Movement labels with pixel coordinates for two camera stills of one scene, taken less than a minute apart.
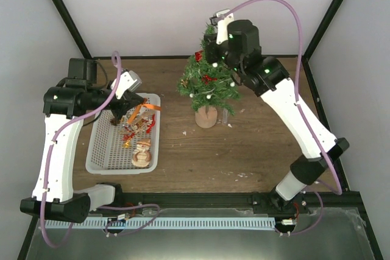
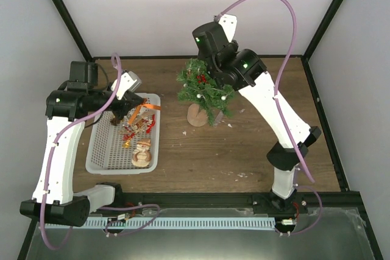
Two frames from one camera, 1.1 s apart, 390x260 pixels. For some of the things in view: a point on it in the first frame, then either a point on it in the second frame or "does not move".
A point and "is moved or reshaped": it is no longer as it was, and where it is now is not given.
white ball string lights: (208, 96) → (199, 95)
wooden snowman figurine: (142, 155) does not move
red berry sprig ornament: (206, 78) is moved or reshaped
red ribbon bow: (148, 128) does not move
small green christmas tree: (211, 89) is moved or reshaped
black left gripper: (129, 100) does not move
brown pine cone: (114, 122) does not move
